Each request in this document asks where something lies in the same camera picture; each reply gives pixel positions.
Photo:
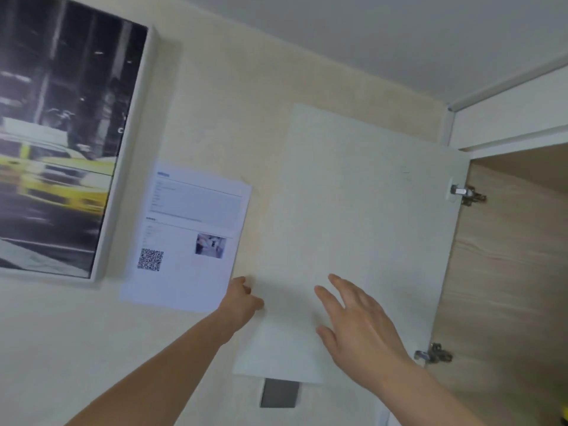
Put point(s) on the person's left hand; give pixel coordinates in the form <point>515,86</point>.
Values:
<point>237,306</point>

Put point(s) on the person's right hand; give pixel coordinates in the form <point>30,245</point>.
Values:
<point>364,337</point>

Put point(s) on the white cabinet door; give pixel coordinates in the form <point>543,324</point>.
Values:
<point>355,208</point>

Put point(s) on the white cabinet wooden interior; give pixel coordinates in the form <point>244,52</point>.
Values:
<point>510,283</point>

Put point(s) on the person's left forearm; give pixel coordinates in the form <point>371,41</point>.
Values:
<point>155,377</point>

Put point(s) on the white paper notice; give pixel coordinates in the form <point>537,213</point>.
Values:
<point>186,235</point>

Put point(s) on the yellow taxi street picture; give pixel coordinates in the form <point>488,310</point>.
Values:
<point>57,128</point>

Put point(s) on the grey wall plate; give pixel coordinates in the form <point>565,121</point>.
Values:
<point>279,393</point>

